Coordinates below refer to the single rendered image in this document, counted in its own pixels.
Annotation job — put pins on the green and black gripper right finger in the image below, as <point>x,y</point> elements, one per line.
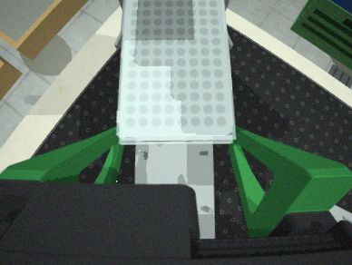
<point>303,181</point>

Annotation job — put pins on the pale grey multiwell plate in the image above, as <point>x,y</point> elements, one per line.
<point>175,80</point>

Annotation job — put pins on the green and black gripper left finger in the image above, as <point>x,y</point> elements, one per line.
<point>65,164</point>

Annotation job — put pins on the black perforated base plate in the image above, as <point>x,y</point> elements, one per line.
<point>271,98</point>

